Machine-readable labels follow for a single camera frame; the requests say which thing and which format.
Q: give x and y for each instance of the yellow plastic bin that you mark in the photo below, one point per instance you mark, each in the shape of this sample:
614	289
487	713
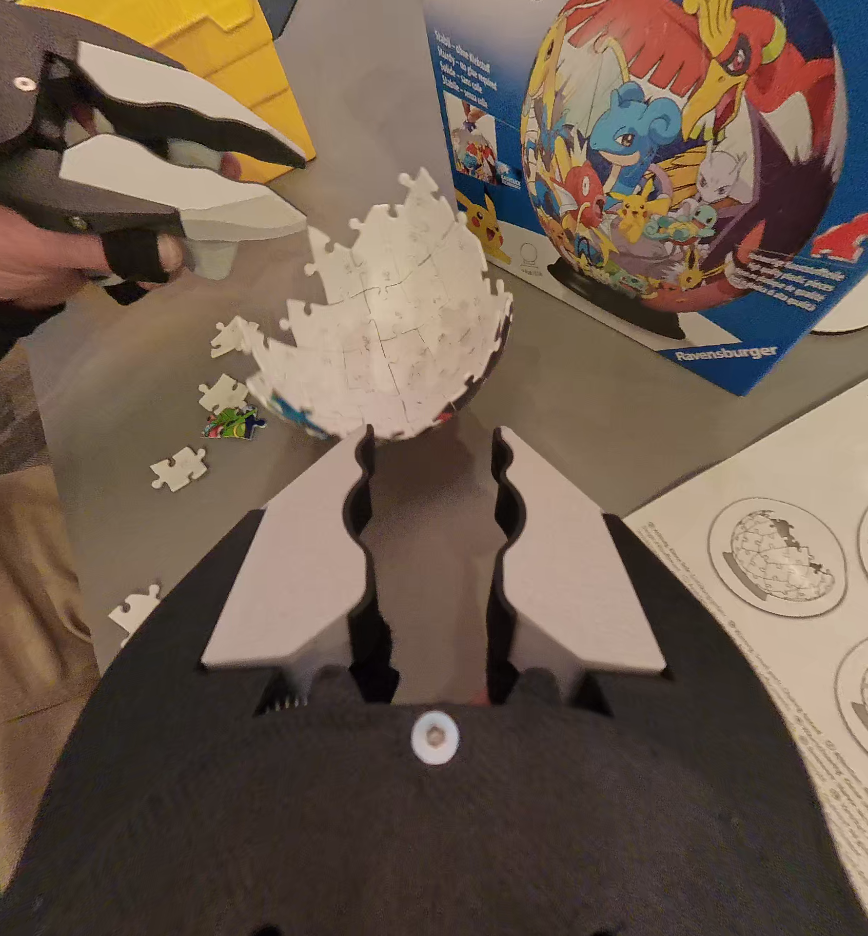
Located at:
244	58

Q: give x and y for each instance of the partly built puzzle ball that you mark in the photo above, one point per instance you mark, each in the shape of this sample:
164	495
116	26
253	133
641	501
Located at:
390	329

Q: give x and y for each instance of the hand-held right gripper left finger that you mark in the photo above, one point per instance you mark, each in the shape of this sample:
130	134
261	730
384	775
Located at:
288	585

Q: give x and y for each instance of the white puzzle piece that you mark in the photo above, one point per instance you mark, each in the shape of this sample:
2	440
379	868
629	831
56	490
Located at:
229	338
178	468
132	610
222	395

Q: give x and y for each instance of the white instruction leaflet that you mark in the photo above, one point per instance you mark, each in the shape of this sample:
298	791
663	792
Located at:
697	585

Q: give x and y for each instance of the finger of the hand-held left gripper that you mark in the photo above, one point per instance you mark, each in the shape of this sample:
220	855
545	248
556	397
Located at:
149	183
171	88

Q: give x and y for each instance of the person's left hand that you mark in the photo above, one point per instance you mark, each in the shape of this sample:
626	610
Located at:
24	248

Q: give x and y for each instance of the blue puzzle box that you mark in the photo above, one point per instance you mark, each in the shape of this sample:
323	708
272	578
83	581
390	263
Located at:
624	146

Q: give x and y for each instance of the colourful puzzle piece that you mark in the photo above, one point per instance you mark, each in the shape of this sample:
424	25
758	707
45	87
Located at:
233	425

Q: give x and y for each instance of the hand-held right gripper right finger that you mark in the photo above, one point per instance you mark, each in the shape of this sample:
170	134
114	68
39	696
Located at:
580	585

